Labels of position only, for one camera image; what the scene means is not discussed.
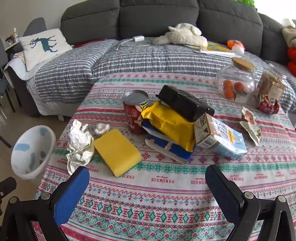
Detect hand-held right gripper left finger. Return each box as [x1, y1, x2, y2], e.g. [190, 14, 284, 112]
[0, 166, 90, 241]

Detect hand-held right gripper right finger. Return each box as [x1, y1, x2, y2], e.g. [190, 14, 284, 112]
[205, 164, 296, 241]

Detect light blue packet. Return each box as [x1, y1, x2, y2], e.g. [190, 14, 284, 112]
[209, 117, 248, 160]

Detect white paper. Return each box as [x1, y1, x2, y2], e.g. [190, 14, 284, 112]
[67, 120, 95, 175]

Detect white bin with blue patches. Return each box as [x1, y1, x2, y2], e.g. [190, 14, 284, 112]
[10, 125, 56, 180]

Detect yellow sponge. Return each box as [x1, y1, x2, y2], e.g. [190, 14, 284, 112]
[93, 129, 142, 178]

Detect small brown carton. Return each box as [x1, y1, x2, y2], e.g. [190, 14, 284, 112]
[193, 113, 222, 149]

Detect blue and white packet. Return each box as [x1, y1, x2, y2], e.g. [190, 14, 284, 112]
[142, 125, 192, 164]

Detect printed snack wrapper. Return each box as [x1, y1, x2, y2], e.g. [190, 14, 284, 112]
[239, 107, 262, 146]

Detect yellow packet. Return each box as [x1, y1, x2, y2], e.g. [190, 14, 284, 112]
[141, 101, 197, 153]

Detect black plastic tray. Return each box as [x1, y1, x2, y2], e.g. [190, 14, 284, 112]
[158, 85, 215, 122]

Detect red can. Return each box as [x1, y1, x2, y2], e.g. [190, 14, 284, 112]
[122, 90, 149, 134]

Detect patterned tablecloth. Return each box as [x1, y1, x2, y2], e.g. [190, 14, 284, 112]
[35, 72, 296, 241]

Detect small white tissue ball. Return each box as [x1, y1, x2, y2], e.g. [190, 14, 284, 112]
[94, 123, 111, 135]

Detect red round snack cup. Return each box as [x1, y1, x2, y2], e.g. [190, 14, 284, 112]
[257, 93, 281, 115]

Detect clear bag with oranges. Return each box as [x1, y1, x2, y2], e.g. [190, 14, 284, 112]
[215, 57, 257, 103]

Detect glass jar of snacks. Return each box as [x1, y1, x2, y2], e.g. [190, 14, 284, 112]
[257, 63, 288, 102]

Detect grey striped quilt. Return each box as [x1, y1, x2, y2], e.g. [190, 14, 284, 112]
[25, 38, 296, 116]

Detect white throw blanket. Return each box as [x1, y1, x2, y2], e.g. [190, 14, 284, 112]
[3, 51, 47, 80]

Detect white deer pillow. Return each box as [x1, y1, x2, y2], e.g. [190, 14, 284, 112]
[18, 29, 74, 72]

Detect yellow book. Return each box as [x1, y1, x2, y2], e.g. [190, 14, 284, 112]
[193, 42, 235, 57]

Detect red orange cushion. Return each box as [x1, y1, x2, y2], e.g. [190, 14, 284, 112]
[287, 47, 296, 77]

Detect orange snack packet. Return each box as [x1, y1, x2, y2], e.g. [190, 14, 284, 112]
[227, 40, 245, 54]

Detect white plush toy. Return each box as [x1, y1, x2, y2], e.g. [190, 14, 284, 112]
[152, 23, 208, 48]

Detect small cluttered side table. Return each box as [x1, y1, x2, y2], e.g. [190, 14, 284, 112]
[5, 28, 20, 61]

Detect beige cloth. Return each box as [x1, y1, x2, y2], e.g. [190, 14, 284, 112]
[282, 25, 296, 49]

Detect grey sofa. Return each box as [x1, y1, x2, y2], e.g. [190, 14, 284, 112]
[8, 0, 296, 117]

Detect white charger cable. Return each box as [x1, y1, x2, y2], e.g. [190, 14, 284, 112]
[117, 38, 153, 50]

